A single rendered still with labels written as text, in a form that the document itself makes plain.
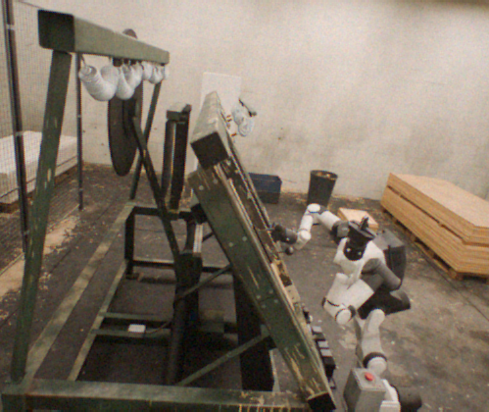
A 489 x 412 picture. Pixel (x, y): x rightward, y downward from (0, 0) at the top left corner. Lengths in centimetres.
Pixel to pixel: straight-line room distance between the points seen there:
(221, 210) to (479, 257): 457
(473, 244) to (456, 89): 375
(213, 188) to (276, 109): 600
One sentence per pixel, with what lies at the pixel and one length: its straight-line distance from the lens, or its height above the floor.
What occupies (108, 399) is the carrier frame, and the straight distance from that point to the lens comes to 175.
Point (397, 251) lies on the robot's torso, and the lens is 200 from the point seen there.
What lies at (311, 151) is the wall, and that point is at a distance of 735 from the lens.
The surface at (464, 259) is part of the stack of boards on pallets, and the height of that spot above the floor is 32.
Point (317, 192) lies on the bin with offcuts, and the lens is 643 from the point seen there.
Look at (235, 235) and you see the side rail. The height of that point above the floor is 159.
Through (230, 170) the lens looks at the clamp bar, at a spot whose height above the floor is 166.
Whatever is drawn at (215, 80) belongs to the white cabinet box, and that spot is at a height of 195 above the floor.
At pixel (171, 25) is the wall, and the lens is 713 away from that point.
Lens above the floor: 211
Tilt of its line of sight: 21 degrees down
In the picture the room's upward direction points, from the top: 8 degrees clockwise
